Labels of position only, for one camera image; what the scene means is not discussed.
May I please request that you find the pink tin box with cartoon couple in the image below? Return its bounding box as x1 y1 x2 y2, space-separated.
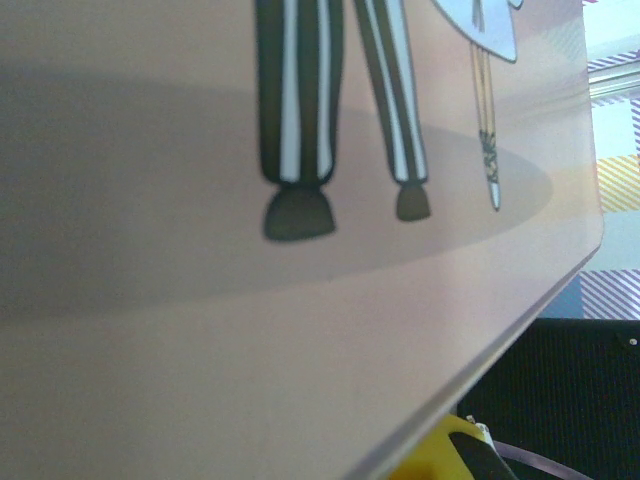
0 0 606 480

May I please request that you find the aluminium corner post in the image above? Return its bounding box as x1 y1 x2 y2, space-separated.
587 69 640 104

